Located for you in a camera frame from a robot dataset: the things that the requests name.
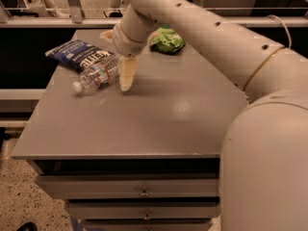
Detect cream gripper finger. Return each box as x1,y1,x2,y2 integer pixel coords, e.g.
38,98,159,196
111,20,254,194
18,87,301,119
118,57,138,91
99,30,113,42

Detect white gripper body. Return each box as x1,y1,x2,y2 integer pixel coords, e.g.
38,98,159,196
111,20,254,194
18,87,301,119
112,23,148,57

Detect clear plastic water bottle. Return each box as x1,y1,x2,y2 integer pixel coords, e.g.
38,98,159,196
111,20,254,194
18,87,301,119
72,54,121,95

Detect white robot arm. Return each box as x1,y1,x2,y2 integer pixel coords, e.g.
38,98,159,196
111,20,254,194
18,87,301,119
112,0,308,231

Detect green chip bag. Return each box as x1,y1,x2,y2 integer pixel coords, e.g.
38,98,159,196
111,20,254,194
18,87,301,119
149,24,186,55

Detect blue chip bag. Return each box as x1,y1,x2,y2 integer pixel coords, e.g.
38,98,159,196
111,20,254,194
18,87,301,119
45,39,113,72

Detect grey drawer cabinet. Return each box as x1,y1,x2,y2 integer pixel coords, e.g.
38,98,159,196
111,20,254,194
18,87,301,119
11,28,249,231

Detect top cabinet drawer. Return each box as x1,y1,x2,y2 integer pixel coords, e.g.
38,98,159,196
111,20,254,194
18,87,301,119
36,174,219,200

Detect cabinet drawer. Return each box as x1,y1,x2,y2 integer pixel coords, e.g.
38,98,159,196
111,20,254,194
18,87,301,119
84,220,212,231
36,174,219,200
65,201,219,219

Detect middle cabinet drawer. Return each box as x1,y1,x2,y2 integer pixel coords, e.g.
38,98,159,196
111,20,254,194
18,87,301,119
65,201,219,219

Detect bottom cabinet drawer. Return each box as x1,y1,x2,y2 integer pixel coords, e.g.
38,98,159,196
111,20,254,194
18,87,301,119
84,220,212,231

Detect black shoe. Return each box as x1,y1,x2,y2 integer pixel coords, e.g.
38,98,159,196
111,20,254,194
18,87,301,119
16,222,38,231

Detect metal railing frame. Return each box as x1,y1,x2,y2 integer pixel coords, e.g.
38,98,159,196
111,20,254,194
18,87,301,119
1,0,308,28

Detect white cable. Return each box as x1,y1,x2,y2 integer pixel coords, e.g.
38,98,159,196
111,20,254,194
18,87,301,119
266,13,293,50

